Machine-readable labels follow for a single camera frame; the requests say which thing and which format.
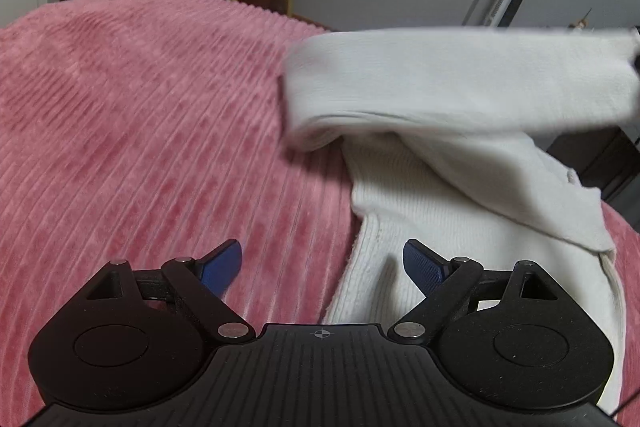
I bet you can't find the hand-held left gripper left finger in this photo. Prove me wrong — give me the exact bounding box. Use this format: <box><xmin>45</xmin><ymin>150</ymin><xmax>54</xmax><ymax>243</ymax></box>
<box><xmin>86</xmin><ymin>239</ymin><xmax>257</xmax><ymax>343</ymax></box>

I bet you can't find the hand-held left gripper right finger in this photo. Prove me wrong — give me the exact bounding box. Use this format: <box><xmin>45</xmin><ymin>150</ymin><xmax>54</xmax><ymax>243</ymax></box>
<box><xmin>390</xmin><ymin>239</ymin><xmax>556</xmax><ymax>342</ymax></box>

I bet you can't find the white knit sweater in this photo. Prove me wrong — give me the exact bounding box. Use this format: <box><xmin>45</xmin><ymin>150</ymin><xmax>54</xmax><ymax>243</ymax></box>
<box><xmin>278</xmin><ymin>26</ymin><xmax>640</xmax><ymax>418</ymax></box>

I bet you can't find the pink ribbed blanket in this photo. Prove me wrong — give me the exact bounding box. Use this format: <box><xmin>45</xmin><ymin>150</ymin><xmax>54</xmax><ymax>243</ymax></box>
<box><xmin>0</xmin><ymin>0</ymin><xmax>640</xmax><ymax>427</ymax></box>

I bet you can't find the dark wooden cabinet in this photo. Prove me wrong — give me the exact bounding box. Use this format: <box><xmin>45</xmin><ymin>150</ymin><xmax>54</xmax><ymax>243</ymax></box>
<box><xmin>546</xmin><ymin>126</ymin><xmax>639</xmax><ymax>204</ymax></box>

